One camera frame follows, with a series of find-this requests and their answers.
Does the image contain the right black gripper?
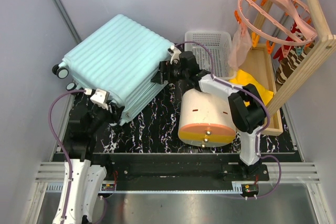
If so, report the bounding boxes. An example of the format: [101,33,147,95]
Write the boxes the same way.
[150,61,188,85]

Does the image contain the yellow cloth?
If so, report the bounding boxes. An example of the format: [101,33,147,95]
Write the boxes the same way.
[229,70,274,105]

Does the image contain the wooden tray base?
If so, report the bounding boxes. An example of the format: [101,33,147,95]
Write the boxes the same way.
[240,44,283,136]

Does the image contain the wooden hanger rack frame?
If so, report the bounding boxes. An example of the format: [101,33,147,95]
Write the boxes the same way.
[251,0,336,114]

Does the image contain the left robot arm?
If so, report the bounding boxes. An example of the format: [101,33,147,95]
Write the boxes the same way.
[52,107,118,223]

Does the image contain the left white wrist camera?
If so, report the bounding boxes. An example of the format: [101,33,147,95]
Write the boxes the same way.
[84,88,109,110]

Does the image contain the white round drum box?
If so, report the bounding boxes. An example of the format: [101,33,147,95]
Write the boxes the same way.
[178,89,236,147]

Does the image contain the red cloth item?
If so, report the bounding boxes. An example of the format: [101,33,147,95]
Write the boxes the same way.
[272,19,313,61]

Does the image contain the black marble pattern mat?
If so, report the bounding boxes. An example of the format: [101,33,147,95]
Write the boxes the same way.
[64,82,298,156]

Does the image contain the purple cable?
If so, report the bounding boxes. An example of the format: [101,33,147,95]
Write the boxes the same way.
[173,40,282,200]
[48,89,109,224]

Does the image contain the light blue hard-shell suitcase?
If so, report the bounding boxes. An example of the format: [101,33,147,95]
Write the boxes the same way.
[52,14,174,125]

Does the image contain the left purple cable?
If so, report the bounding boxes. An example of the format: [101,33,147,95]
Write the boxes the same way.
[48,89,109,224]

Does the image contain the pink round clip hanger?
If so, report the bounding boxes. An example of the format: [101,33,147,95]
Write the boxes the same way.
[235,0,317,50]

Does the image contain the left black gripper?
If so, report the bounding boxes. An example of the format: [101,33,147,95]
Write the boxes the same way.
[87,100,125,135]

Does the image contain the brown striped cloth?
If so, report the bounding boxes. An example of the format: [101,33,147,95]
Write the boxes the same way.
[274,48,311,86]

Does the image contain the translucent pink plastic bag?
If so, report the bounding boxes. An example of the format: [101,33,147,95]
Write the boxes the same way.
[228,23,252,71]

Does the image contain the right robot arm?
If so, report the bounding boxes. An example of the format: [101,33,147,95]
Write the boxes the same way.
[151,46,267,180]

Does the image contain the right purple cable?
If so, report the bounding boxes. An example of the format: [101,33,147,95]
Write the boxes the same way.
[173,40,282,200]

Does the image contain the white perforated plastic basket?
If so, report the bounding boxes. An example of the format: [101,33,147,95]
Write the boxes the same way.
[184,31,236,81]

